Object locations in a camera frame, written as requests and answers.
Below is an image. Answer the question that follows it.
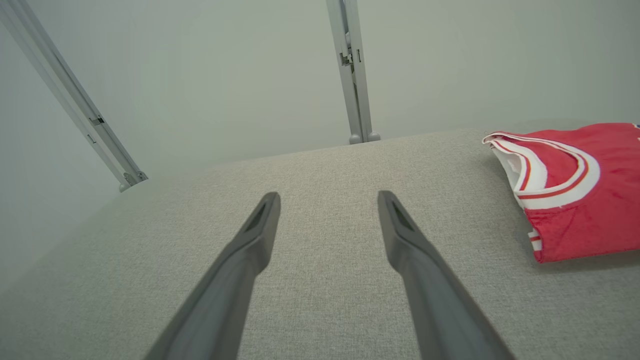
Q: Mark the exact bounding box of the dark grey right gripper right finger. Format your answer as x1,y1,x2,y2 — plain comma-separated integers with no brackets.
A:
377,190,516,360

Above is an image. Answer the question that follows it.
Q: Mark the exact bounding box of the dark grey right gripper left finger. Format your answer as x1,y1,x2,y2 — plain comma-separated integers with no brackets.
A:
144,192,282,360

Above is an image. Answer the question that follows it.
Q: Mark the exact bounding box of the red shirt with white sleeves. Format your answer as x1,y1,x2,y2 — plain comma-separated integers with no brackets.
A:
482,122,640,264

